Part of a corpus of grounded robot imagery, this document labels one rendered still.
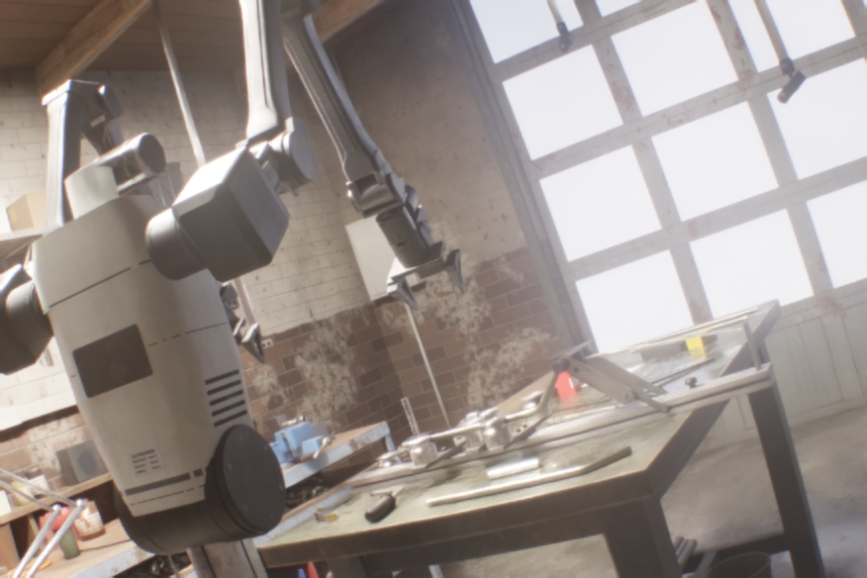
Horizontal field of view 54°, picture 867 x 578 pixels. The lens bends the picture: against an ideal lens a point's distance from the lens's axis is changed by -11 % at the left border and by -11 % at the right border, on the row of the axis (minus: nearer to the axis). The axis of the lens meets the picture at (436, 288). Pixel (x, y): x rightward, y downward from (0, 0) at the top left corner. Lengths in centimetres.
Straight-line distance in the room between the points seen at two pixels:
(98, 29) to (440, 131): 211
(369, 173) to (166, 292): 53
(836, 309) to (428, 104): 242
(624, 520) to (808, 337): 328
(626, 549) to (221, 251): 79
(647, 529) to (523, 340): 357
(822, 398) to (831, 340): 30
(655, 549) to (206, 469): 71
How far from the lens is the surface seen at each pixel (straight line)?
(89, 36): 389
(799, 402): 478
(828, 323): 467
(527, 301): 495
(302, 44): 159
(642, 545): 151
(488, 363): 511
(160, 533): 131
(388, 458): 203
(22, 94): 410
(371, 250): 521
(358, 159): 161
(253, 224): 114
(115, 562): 272
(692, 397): 163
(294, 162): 129
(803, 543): 280
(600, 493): 138
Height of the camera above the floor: 120
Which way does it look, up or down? 1 degrees up
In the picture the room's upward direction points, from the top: 19 degrees counter-clockwise
